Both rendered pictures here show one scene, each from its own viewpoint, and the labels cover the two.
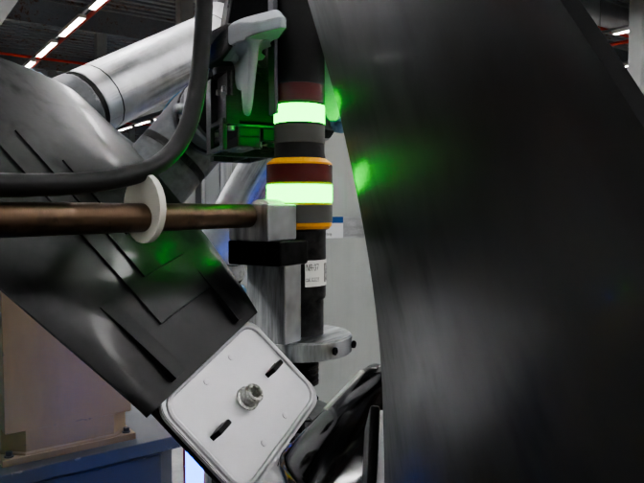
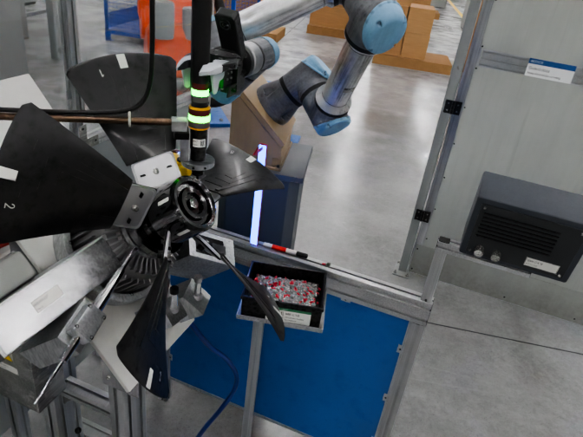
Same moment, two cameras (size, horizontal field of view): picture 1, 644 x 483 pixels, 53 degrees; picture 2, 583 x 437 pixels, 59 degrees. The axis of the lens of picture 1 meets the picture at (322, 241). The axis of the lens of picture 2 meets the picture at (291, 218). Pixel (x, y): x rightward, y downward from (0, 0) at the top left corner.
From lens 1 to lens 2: 0.90 m
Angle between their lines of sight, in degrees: 47
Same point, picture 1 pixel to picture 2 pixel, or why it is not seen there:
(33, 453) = not seen: hidden behind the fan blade
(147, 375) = (128, 157)
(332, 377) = not seen: hidden behind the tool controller
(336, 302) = (545, 133)
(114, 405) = (273, 153)
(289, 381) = (173, 171)
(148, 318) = (135, 143)
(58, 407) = (250, 146)
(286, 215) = (180, 124)
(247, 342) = (166, 157)
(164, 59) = (270, 12)
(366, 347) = (559, 174)
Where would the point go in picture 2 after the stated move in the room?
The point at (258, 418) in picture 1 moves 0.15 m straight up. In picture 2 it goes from (156, 177) to (155, 106)
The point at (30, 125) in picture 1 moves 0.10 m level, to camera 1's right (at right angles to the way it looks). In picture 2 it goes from (131, 81) to (157, 95)
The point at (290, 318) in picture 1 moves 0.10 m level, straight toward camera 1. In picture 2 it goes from (182, 154) to (140, 165)
